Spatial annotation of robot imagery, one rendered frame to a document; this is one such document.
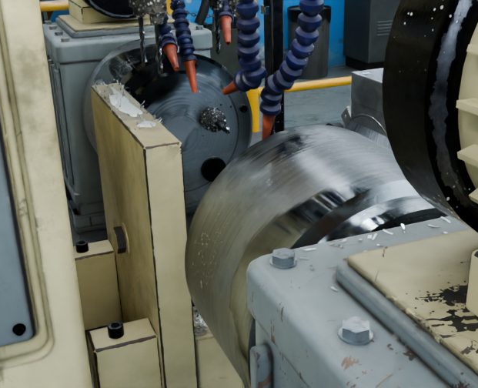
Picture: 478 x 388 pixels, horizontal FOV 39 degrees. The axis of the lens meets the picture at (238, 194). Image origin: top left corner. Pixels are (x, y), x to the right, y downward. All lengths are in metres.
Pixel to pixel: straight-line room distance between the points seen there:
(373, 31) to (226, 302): 5.80
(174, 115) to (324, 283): 0.70
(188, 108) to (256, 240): 0.55
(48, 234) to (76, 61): 0.63
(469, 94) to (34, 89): 0.40
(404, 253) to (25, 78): 0.36
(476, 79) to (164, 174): 0.44
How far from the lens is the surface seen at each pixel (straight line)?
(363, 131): 1.03
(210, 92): 1.07
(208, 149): 1.09
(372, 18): 6.27
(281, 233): 0.51
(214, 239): 0.59
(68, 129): 1.27
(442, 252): 0.40
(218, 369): 0.82
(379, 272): 0.37
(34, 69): 0.61
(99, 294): 1.01
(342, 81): 3.57
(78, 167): 1.28
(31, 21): 0.60
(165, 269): 0.73
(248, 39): 0.67
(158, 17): 0.76
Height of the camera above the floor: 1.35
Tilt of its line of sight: 22 degrees down
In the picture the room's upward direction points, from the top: 2 degrees counter-clockwise
